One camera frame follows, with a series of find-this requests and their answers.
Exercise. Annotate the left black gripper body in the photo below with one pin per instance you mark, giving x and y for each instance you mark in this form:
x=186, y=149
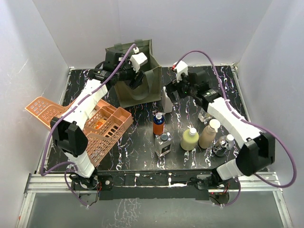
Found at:
x=126, y=74

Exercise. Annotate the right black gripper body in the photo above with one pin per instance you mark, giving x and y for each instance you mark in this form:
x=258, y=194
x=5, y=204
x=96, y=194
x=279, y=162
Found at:
x=185, y=89

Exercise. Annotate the olive green canvas bag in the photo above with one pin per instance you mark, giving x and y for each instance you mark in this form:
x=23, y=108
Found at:
x=150, y=89

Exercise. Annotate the white rectangular lotion bottle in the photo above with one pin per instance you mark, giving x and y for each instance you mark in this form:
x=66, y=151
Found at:
x=167, y=104

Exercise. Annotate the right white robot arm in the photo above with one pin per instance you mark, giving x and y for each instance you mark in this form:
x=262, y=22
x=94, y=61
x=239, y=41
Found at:
x=257, y=147

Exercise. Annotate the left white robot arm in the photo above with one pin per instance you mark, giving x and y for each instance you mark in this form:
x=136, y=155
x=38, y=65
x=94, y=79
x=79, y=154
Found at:
x=67, y=131

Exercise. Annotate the clear square bottle black cap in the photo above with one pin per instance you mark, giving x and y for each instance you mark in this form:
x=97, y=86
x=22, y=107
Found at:
x=203, y=116

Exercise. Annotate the orange bottle blue pump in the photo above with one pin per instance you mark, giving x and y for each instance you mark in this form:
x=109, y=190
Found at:
x=158, y=123

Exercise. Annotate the yellow green lotion bottle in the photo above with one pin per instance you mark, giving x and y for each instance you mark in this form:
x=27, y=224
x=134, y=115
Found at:
x=189, y=139

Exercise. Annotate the beige brown lotion bottle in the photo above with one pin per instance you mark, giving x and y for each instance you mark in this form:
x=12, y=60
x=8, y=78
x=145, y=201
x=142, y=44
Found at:
x=209, y=133

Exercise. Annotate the clear square bottle grey cap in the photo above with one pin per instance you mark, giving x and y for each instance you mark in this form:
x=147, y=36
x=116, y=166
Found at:
x=163, y=144

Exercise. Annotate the orange plastic basket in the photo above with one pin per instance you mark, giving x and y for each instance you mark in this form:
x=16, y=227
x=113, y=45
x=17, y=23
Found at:
x=103, y=129

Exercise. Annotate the orange packet in basket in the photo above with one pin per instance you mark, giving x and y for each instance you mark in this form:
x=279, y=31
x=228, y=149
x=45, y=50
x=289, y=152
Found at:
x=99, y=124

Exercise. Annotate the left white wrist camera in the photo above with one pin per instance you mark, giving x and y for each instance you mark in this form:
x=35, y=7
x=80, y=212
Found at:
x=138, y=59

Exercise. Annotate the aluminium frame rail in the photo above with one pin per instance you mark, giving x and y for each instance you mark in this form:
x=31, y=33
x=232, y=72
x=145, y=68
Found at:
x=161, y=184

